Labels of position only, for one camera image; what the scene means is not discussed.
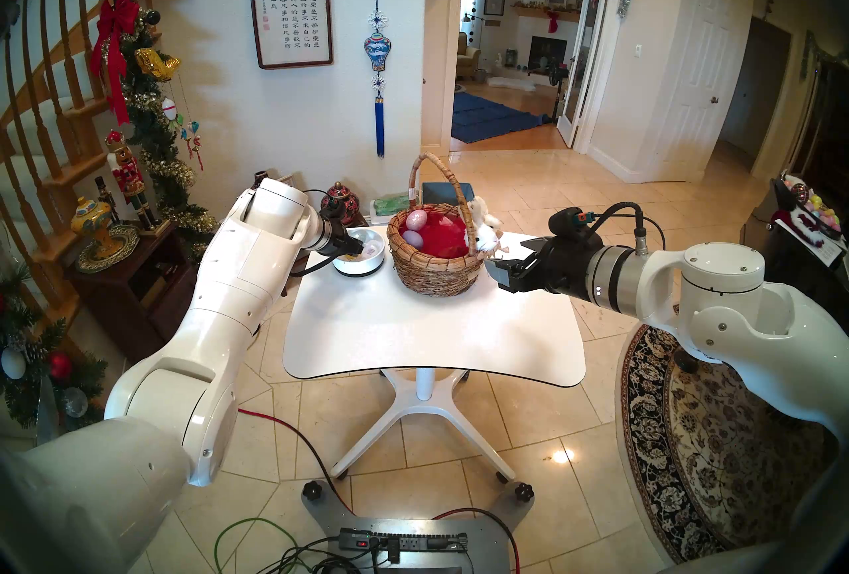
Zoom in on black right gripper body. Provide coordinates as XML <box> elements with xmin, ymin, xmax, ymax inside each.
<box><xmin>524</xmin><ymin>234</ymin><xmax>601</xmax><ymax>298</ymax></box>

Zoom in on wicker basket with handle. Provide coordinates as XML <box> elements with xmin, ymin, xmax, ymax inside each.
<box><xmin>385</xmin><ymin>153</ymin><xmax>488</xmax><ymax>298</ymax></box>

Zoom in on pastel egg decoration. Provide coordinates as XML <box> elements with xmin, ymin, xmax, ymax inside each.
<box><xmin>806</xmin><ymin>194</ymin><xmax>846</xmax><ymax>235</ymax></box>

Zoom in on white round bowl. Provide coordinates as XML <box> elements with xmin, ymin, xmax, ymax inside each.
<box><xmin>332</xmin><ymin>228</ymin><xmax>387</xmax><ymax>278</ymax></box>

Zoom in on white plush bunny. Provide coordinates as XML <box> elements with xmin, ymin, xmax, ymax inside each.
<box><xmin>472</xmin><ymin>222</ymin><xmax>508</xmax><ymax>258</ymax></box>

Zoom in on red black ceramic jar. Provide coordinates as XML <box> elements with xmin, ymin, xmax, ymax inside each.
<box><xmin>320</xmin><ymin>181</ymin><xmax>361</xmax><ymax>227</ymax></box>

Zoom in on green jade stone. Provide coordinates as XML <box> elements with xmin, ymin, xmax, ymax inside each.
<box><xmin>371</xmin><ymin>193</ymin><xmax>415</xmax><ymax>216</ymax></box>

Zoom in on cream plush bunny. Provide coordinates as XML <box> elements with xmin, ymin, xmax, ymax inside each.
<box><xmin>468</xmin><ymin>196</ymin><xmax>503</xmax><ymax>228</ymax></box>

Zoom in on red tulle cloth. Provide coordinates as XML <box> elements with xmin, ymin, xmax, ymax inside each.
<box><xmin>397</xmin><ymin>208</ymin><xmax>468</xmax><ymax>259</ymax></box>

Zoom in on blue fabric storage box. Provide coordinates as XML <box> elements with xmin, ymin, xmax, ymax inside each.
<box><xmin>422</xmin><ymin>181</ymin><xmax>475</xmax><ymax>208</ymax></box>

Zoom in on blue floor rug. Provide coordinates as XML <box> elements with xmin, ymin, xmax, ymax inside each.
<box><xmin>451</xmin><ymin>92</ymin><xmax>551</xmax><ymax>144</ymax></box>

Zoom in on black floor fan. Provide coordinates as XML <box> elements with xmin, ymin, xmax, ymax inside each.
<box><xmin>547</xmin><ymin>60</ymin><xmax>572</xmax><ymax>123</ymax></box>

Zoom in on green christmas garland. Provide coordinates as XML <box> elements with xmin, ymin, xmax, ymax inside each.
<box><xmin>116</xmin><ymin>9</ymin><xmax>220</xmax><ymax>255</ymax></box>

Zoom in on blue vase knot hanging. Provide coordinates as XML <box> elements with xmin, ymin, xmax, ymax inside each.
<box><xmin>363</xmin><ymin>0</ymin><xmax>393</xmax><ymax>159</ymax></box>

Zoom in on black fireplace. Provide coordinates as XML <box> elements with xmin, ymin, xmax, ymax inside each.
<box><xmin>529</xmin><ymin>36</ymin><xmax>569</xmax><ymax>72</ymax></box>

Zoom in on beige armchair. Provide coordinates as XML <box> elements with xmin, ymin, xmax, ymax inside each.
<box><xmin>456</xmin><ymin>32</ymin><xmax>483</xmax><ymax>74</ymax></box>

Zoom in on white glass french door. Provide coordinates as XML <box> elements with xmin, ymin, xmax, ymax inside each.
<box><xmin>556</xmin><ymin>0</ymin><xmax>614</xmax><ymax>149</ymax></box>

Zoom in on brass decorative plate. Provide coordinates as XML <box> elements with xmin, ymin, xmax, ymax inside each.
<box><xmin>76</xmin><ymin>224</ymin><xmax>141</xmax><ymax>275</ymax></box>

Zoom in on red nutcracker figure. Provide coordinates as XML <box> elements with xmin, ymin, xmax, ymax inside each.
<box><xmin>105</xmin><ymin>129</ymin><xmax>160</xmax><ymax>230</ymax></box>

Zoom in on black piano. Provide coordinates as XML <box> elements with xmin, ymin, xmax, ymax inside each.
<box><xmin>740</xmin><ymin>175</ymin><xmax>849</xmax><ymax>341</ymax></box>

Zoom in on white panel door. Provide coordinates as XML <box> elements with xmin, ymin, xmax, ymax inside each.
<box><xmin>653</xmin><ymin>0</ymin><xmax>744</xmax><ymax>184</ymax></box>

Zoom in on small black nutcracker figure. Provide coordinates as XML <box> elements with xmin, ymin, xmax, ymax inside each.
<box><xmin>93</xmin><ymin>176</ymin><xmax>121</xmax><ymax>225</ymax></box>

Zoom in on red santa hat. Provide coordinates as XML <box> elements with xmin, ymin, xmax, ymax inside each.
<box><xmin>773</xmin><ymin>208</ymin><xmax>826</xmax><ymax>248</ymax></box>

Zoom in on oriental patterned round rug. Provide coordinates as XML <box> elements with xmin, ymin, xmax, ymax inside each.
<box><xmin>620</xmin><ymin>307</ymin><xmax>843</xmax><ymax>565</ymax></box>

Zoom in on yellow ceramic vase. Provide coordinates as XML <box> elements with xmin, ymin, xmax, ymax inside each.
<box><xmin>71</xmin><ymin>196</ymin><xmax>113</xmax><ymax>255</ymax></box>

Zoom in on gold fish ornament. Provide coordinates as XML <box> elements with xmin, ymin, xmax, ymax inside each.
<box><xmin>135</xmin><ymin>47</ymin><xmax>181</xmax><ymax>82</ymax></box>

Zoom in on white paper sheet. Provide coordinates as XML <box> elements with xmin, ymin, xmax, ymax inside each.
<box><xmin>775</xmin><ymin>218</ymin><xmax>846</xmax><ymax>268</ymax></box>

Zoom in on wooden staircase railing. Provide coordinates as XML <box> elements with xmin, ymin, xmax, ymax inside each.
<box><xmin>0</xmin><ymin>0</ymin><xmax>233</xmax><ymax>328</ymax></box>

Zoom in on black power strip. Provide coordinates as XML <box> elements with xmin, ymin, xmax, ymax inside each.
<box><xmin>338</xmin><ymin>528</ymin><xmax>468</xmax><ymax>553</ymax></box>

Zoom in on red ribbon bow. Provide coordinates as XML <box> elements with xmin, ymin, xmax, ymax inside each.
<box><xmin>90</xmin><ymin>0</ymin><xmax>141</xmax><ymax>125</ymax></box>

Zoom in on small christmas tree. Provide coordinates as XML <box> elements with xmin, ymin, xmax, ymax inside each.
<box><xmin>0</xmin><ymin>261</ymin><xmax>110</xmax><ymax>431</ymax></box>

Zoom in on silver green tinsel garland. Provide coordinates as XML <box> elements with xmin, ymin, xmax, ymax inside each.
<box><xmin>799</xmin><ymin>30</ymin><xmax>849</xmax><ymax>82</ymax></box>

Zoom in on black left camera cable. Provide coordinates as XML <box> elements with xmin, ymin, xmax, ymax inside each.
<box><xmin>289</xmin><ymin>188</ymin><xmax>349</xmax><ymax>278</ymax></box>

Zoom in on black camera cable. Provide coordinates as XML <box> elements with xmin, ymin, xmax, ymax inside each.
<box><xmin>289</xmin><ymin>188</ymin><xmax>349</xmax><ymax>278</ymax></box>
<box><xmin>584</xmin><ymin>201</ymin><xmax>666</xmax><ymax>255</ymax></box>

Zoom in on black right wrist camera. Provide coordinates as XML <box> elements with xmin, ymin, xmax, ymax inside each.
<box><xmin>547</xmin><ymin>206</ymin><xmax>604</xmax><ymax>242</ymax></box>

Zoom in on black right camera cable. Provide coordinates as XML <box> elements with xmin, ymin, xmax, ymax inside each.
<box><xmin>584</xmin><ymin>201</ymin><xmax>666</xmax><ymax>255</ymax></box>

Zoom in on white table pedestal base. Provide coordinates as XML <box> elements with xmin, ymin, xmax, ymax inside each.
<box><xmin>330</xmin><ymin>368</ymin><xmax>531</xmax><ymax>484</ymax></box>

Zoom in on red cable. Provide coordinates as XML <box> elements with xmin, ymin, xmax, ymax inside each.
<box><xmin>431</xmin><ymin>508</ymin><xmax>521</xmax><ymax>574</ymax></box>
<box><xmin>237</xmin><ymin>408</ymin><xmax>356</xmax><ymax>517</ymax></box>

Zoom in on colourful hanging ornament string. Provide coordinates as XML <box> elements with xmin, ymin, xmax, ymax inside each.
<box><xmin>180</xmin><ymin>120</ymin><xmax>206</xmax><ymax>172</ymax></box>

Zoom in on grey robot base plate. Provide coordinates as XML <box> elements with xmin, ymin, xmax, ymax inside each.
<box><xmin>302</xmin><ymin>480</ymin><xmax>535</xmax><ymax>574</ymax></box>

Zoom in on green cable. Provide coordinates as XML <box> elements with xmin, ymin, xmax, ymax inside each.
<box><xmin>214</xmin><ymin>516</ymin><xmax>299</xmax><ymax>574</ymax></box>

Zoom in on black cable bundle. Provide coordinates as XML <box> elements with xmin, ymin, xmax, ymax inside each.
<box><xmin>275</xmin><ymin>536</ymin><xmax>392</xmax><ymax>574</ymax></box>

